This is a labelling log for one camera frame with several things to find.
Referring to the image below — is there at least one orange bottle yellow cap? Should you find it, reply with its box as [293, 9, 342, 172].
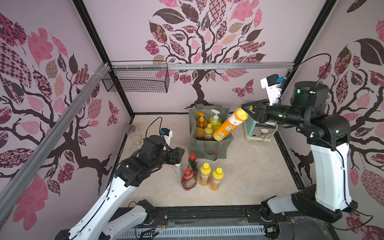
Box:
[200, 163, 212, 187]
[210, 168, 224, 191]
[204, 124, 215, 141]
[213, 108, 249, 141]

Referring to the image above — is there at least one green fabric shopping bag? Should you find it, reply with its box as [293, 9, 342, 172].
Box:
[189, 104, 234, 161]

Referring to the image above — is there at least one large orange pump soap bottle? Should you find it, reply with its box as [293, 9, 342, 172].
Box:
[196, 112, 208, 140]

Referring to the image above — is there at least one yellow pump soap bottle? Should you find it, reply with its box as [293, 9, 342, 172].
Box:
[209, 109, 223, 131]

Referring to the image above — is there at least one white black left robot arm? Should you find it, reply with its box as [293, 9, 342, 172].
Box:
[55, 135, 185, 240]

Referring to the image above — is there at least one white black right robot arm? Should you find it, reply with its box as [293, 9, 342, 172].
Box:
[242, 81, 358, 223]

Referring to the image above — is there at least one red soap bottle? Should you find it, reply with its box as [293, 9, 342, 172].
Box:
[181, 168, 197, 191]

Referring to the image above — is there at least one white bottle green cap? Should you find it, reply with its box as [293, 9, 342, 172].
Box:
[174, 164, 183, 176]

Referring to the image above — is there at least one dark green bottle red cap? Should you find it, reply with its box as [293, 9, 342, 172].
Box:
[188, 154, 198, 175]

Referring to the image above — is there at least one mint chrome toaster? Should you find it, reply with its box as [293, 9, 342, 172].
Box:
[244, 117, 278, 143]

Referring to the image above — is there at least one clear glass cup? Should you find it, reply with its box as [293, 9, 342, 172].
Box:
[126, 125, 143, 146]

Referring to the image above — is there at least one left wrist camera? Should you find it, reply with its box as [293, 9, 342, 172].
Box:
[160, 128, 173, 147]

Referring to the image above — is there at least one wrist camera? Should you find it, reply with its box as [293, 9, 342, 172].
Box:
[160, 128, 173, 147]
[261, 74, 285, 106]

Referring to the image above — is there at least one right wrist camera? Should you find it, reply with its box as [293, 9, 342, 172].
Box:
[261, 74, 285, 106]

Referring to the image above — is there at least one black wire basket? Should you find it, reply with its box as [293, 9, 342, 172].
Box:
[103, 60, 170, 93]

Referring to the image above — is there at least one white slotted cable duct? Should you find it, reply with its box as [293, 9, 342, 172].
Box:
[118, 225, 266, 240]

